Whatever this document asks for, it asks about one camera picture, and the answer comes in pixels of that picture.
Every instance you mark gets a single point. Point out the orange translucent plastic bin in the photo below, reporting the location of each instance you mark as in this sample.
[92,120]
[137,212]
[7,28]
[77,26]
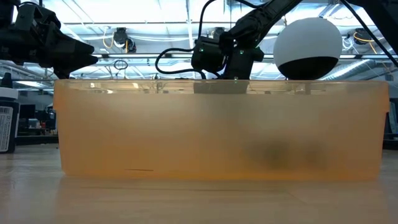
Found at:
[155,133]

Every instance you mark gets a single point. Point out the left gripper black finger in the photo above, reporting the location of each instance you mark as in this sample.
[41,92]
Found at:
[68,48]
[77,62]

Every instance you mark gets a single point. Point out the cluttered background desk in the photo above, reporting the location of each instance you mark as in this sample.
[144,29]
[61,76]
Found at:
[37,124]

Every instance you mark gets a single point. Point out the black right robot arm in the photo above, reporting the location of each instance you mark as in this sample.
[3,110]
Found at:
[258,21]

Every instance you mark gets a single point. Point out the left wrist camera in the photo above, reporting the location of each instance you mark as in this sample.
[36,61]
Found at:
[34,18]

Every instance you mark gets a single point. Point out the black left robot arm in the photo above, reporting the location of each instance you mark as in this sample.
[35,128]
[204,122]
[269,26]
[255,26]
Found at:
[6,12]

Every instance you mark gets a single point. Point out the white globe lamp black base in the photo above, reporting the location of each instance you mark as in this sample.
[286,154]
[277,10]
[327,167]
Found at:
[308,37]

